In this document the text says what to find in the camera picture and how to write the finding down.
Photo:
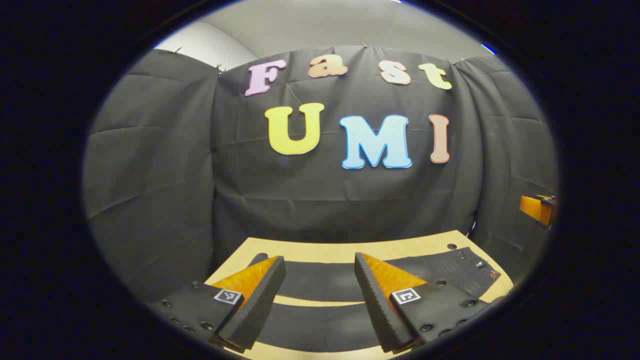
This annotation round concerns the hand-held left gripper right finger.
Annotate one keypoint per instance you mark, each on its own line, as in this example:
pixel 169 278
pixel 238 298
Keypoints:
pixel 381 310

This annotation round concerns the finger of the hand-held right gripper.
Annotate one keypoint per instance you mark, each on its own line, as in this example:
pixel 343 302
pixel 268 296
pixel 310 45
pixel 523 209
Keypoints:
pixel 534 209

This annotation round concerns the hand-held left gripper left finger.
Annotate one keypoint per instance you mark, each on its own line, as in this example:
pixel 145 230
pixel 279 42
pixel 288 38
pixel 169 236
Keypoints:
pixel 255 305

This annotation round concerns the dark grey jeans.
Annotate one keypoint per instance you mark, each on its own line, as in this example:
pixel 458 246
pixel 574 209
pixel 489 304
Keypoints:
pixel 325 280

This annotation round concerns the black backdrop cloth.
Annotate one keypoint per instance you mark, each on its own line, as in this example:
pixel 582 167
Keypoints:
pixel 350 200

